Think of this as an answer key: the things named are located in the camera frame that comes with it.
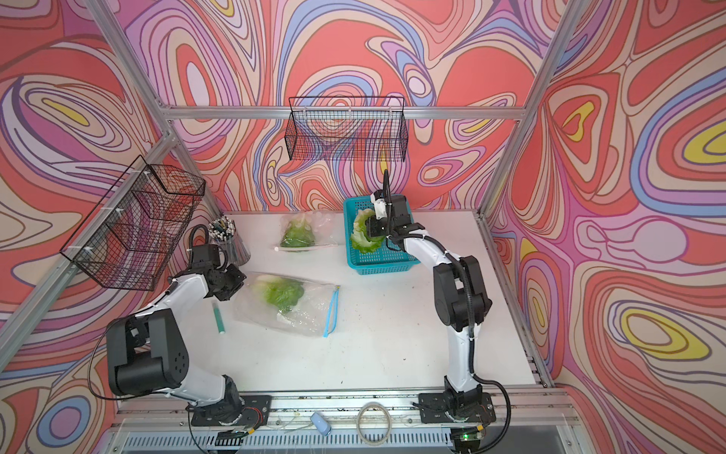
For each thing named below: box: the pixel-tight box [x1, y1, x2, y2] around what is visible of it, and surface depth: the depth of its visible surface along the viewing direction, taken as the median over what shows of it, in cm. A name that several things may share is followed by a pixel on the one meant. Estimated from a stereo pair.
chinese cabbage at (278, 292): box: [254, 274, 306, 315], surface depth 90 cm
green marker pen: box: [211, 301, 226, 334], surface depth 91 cm
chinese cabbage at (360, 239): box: [349, 208, 387, 254], surface depth 103 cm
